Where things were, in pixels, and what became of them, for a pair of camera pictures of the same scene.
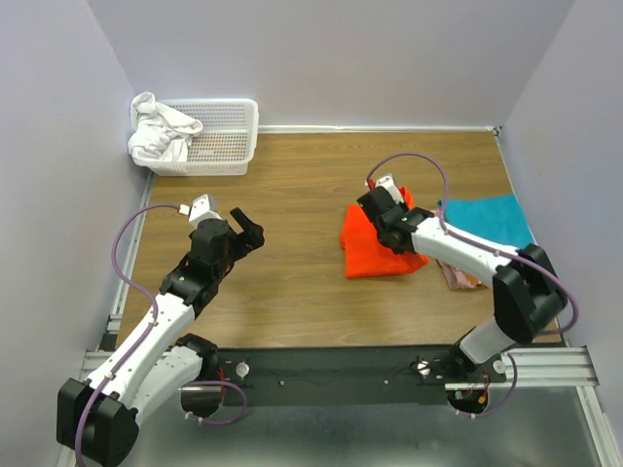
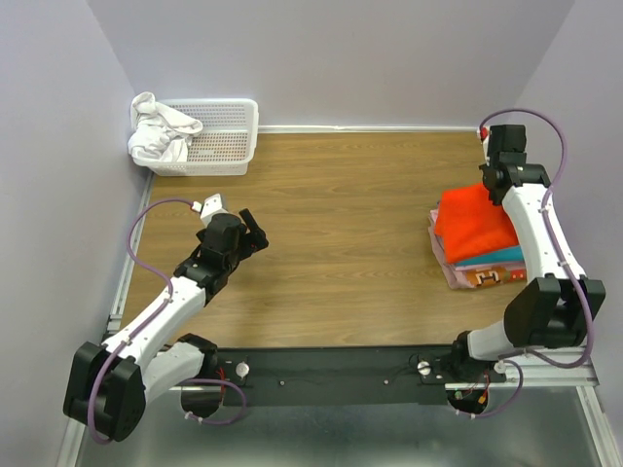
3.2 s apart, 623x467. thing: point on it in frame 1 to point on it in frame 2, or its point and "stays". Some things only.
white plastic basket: [225, 146] stays
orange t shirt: [366, 253] to [471, 224]
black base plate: [352, 376] stays
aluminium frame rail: [544, 367] stays
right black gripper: [403, 207] to [493, 198]
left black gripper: [253, 234] stays
